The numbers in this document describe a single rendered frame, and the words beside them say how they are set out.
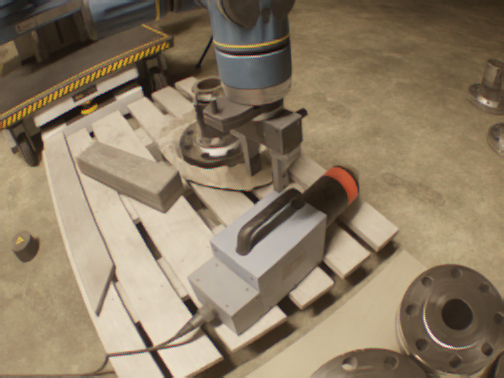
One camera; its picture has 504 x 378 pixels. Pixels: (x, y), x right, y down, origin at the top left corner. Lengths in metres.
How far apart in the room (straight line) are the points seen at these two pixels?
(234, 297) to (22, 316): 0.81
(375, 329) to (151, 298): 0.58
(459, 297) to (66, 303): 1.11
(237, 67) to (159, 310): 0.60
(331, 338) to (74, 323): 0.75
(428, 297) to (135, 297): 0.68
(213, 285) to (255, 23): 0.51
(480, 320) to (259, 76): 0.63
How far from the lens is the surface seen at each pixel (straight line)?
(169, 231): 1.03
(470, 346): 0.76
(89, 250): 1.06
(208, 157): 1.14
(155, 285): 0.94
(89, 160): 1.27
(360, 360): 0.69
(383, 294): 1.04
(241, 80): 0.51
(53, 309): 1.24
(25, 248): 1.39
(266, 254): 0.73
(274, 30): 0.48
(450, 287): 0.80
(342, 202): 0.89
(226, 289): 0.75
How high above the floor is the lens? 0.90
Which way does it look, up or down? 44 degrees down
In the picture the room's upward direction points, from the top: 8 degrees counter-clockwise
